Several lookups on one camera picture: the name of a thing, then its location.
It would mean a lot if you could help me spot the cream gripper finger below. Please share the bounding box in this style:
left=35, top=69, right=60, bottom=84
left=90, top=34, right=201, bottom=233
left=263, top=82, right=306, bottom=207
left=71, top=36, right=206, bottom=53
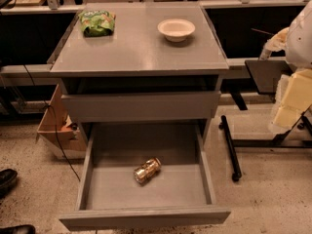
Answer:
left=263, top=27, right=289, bottom=52
left=272, top=69, right=312, bottom=130

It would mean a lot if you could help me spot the orange soda can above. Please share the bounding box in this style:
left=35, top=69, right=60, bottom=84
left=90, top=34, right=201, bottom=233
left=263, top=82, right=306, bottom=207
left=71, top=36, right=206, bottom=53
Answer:
left=134, top=157, right=161, bottom=184

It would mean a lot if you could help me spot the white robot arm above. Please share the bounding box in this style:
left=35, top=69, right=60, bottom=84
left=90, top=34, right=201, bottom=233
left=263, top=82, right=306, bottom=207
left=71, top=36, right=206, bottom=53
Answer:
left=259, top=1, right=312, bottom=133

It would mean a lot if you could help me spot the closed grey upper drawer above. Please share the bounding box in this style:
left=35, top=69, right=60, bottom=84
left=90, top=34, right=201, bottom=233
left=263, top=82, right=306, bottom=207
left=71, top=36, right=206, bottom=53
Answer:
left=61, top=92, right=220, bottom=122

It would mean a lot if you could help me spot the grey drawer cabinet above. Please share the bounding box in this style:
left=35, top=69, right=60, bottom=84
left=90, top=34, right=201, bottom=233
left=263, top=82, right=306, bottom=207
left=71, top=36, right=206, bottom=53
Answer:
left=49, top=1, right=230, bottom=144

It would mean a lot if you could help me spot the open grey middle drawer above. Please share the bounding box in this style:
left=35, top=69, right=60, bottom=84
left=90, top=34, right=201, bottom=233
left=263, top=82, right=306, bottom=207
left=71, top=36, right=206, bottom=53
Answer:
left=59, top=123, right=230, bottom=231

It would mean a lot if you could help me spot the black stand with tray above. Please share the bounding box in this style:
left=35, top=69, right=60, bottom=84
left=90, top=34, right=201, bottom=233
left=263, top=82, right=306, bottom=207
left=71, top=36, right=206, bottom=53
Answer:
left=219, top=60, right=312, bottom=182

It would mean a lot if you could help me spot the green chip bag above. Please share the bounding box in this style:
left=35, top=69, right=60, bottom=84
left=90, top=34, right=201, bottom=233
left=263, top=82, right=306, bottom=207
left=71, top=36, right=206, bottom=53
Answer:
left=78, top=10, right=116, bottom=37

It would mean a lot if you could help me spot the cardboard box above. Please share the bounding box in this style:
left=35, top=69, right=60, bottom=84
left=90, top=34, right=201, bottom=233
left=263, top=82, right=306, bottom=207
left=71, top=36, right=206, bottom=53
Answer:
left=37, top=86, right=87, bottom=159

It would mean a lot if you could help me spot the black shoe lower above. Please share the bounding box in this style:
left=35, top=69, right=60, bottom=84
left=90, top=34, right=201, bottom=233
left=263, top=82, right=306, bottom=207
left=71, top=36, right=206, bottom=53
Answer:
left=0, top=224, right=36, bottom=234

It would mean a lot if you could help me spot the black power cable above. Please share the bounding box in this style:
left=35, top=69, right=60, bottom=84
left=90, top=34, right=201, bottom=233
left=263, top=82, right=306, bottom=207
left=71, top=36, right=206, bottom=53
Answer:
left=22, top=64, right=82, bottom=182

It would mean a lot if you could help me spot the metal workbench rail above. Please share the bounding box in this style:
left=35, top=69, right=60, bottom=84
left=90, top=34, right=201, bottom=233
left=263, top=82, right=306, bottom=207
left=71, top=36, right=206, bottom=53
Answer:
left=0, top=64, right=59, bottom=87

